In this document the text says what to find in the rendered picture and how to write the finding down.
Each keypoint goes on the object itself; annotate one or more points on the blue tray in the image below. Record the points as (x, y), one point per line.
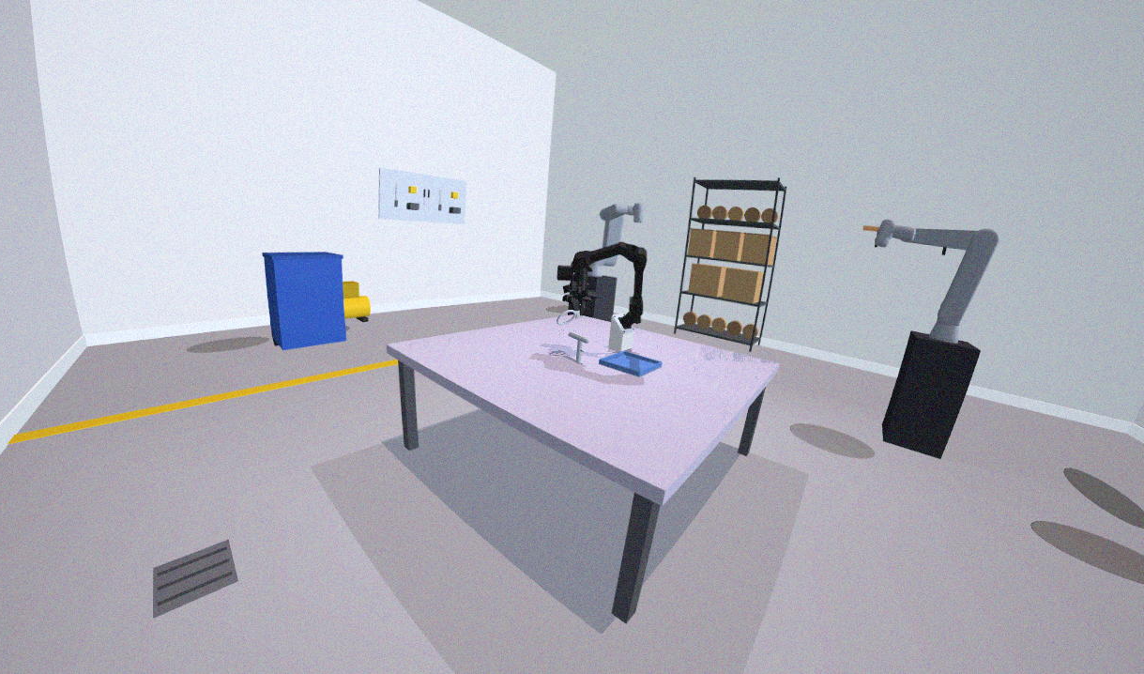
(631, 363)

